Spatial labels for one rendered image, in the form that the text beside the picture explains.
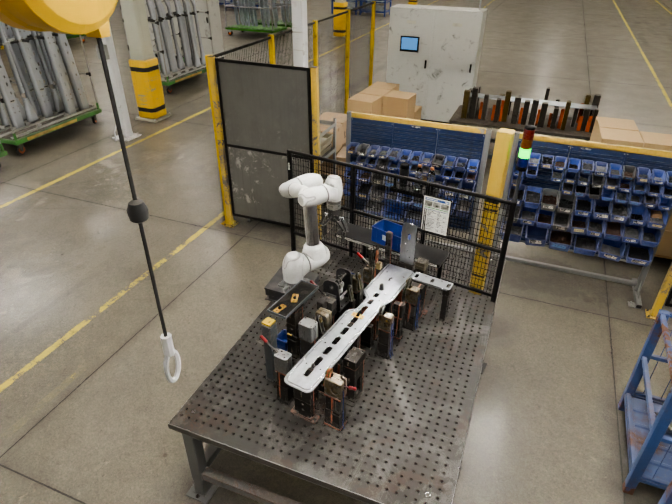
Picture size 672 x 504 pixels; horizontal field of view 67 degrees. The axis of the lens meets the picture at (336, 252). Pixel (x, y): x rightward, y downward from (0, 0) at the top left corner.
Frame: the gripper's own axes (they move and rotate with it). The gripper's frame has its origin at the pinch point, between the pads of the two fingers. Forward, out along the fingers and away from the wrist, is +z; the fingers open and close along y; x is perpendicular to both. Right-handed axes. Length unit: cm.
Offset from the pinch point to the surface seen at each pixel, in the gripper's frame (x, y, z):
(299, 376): -75, 23, 46
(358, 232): 79, -24, 43
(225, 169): 172, -249, 71
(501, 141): 93, 73, -48
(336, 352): -48, 30, 46
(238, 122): 177, -227, 13
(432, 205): 90, 32, 9
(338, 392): -74, 47, 46
